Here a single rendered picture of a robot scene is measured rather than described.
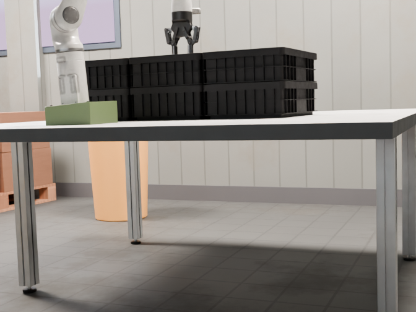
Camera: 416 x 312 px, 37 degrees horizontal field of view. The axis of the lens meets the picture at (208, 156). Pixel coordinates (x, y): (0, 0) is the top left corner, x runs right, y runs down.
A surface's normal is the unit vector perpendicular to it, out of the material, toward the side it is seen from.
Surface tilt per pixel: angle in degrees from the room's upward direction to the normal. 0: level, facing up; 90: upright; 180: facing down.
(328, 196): 90
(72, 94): 90
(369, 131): 90
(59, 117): 90
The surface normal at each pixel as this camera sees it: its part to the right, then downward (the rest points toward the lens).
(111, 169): -0.14, 0.14
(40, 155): 0.89, 0.01
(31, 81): -0.37, 0.09
